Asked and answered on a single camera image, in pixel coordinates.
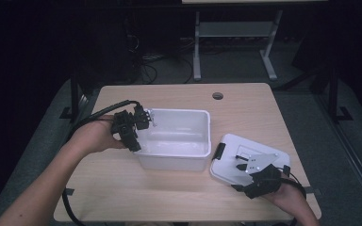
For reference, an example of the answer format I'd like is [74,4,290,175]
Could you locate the tangle of dark floor cables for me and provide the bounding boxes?
[126,32,196,85]

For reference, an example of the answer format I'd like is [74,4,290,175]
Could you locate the white metal frame table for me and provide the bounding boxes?
[181,0,328,82]

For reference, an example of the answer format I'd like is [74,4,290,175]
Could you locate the person's left hand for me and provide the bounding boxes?
[70,115,127,155]

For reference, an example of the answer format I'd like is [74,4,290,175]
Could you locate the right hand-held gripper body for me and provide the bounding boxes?
[242,153,283,200]

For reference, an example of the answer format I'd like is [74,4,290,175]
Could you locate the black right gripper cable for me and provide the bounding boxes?
[281,169,308,202]

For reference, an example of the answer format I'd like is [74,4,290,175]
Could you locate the white plastic storage box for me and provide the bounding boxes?
[134,107,212,172]

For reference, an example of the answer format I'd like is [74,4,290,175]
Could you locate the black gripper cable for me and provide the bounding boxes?
[281,169,308,202]
[61,99,143,226]

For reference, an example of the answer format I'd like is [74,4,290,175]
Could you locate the person's right hand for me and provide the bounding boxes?
[262,179,307,218]

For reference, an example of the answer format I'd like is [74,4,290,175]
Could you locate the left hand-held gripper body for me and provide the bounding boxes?
[110,104,157,139]

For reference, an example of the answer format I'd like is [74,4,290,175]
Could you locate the white box lid black clasps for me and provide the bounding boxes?
[209,133,292,188]

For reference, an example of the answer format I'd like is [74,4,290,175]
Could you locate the black metal stand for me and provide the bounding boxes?
[325,66,354,124]
[59,71,83,121]

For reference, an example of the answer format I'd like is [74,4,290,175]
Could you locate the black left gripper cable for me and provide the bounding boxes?
[61,99,143,226]

